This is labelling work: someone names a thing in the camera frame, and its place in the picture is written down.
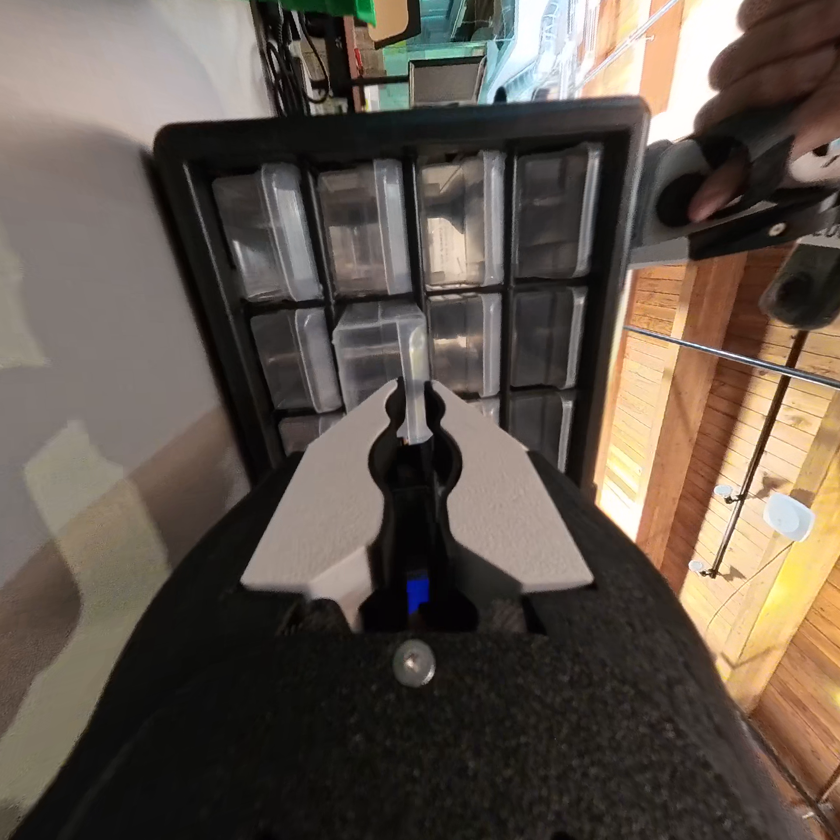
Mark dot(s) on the white round fixture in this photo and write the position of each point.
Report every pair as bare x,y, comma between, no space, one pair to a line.
787,517

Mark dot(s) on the set of clear cabinet drawers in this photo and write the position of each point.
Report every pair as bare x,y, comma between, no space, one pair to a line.
544,216

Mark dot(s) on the thin metal rod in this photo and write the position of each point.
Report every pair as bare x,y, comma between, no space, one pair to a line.
735,355

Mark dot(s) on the clear plastic drawer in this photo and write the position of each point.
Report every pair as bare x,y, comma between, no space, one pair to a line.
374,348

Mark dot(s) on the thin black rod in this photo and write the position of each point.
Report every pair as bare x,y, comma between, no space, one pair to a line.
754,459

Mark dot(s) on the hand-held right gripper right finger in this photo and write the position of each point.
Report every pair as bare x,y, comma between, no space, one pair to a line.
518,525

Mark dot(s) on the grey monitor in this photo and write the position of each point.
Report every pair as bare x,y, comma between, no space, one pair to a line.
446,82

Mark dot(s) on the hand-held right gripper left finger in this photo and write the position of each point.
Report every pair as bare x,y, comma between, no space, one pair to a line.
315,525

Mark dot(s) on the black drawer cabinet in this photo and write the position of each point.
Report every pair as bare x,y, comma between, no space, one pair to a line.
177,170

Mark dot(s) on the person's left hand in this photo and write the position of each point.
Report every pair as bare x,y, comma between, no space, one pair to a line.
787,52

